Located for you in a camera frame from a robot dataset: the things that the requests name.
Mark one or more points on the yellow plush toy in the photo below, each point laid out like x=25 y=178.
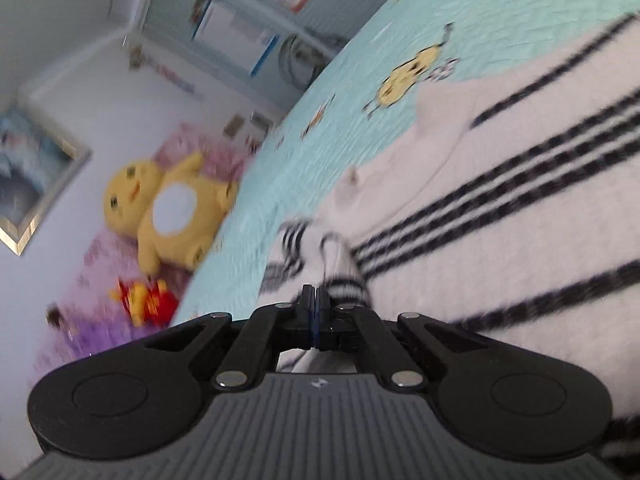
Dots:
x=170 y=210

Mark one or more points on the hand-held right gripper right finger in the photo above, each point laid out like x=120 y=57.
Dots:
x=324 y=312

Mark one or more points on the hanging wall decoration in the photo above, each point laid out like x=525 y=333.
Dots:
x=165 y=72

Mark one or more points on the red plush toy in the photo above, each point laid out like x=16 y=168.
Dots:
x=147 y=302

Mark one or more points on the wardrobe with sliding doors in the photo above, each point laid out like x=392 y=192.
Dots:
x=240 y=10

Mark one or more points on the framed picture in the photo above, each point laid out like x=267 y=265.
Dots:
x=30 y=175

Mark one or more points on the white black striped knit sweater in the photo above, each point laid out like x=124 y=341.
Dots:
x=500 y=210

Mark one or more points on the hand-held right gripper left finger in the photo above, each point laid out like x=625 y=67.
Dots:
x=309 y=310

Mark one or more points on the blue-framed poster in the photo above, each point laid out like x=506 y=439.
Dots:
x=230 y=35

